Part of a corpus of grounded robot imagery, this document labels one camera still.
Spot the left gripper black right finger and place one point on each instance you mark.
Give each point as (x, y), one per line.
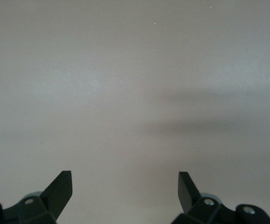
(186, 193)

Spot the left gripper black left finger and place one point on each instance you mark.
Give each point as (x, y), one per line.
(55, 198)

